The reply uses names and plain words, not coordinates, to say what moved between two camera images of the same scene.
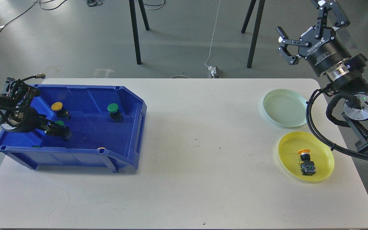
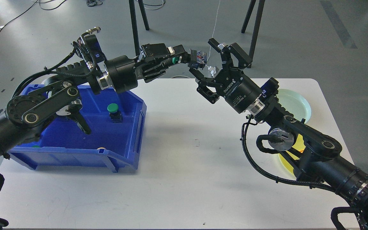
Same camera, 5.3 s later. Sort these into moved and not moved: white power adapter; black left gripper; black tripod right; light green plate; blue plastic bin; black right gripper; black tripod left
Moved: black right gripper; black left gripper
Not moved: black tripod left; black tripod right; white power adapter; light green plate; blue plastic bin
